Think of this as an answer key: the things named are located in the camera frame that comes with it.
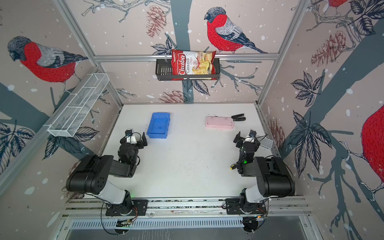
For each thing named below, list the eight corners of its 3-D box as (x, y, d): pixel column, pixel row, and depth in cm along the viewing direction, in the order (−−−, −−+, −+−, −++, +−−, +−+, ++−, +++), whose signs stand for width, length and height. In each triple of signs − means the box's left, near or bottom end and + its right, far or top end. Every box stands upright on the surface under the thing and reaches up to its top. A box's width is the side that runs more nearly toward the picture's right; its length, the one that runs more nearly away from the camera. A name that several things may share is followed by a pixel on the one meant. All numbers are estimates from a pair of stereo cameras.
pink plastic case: (205, 128, 108) (205, 125, 105) (204, 118, 114) (205, 116, 111) (233, 128, 108) (234, 125, 105) (231, 118, 114) (232, 116, 111)
